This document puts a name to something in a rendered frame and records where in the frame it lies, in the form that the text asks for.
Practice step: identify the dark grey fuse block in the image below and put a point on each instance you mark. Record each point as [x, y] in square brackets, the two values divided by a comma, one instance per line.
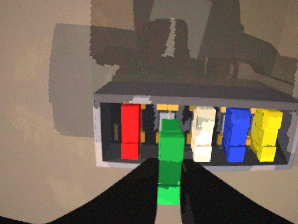
[255, 129]

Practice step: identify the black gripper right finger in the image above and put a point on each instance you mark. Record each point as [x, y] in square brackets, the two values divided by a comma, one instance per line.
[205, 199]

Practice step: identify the green fuse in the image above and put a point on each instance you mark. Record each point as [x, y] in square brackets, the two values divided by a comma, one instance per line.
[172, 142]

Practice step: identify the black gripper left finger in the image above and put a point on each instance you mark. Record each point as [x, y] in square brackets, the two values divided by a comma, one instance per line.
[133, 200]

